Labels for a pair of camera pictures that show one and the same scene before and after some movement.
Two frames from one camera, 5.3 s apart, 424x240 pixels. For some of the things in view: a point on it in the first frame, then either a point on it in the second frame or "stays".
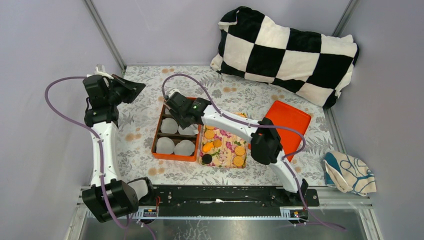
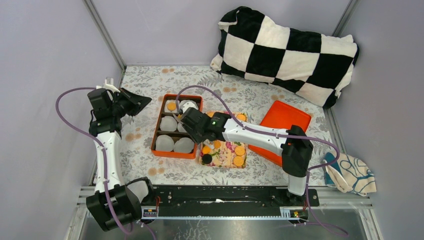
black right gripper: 183,124 to 198,139
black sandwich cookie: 206,158 stays
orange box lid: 283,114 stays
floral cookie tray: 219,148 stays
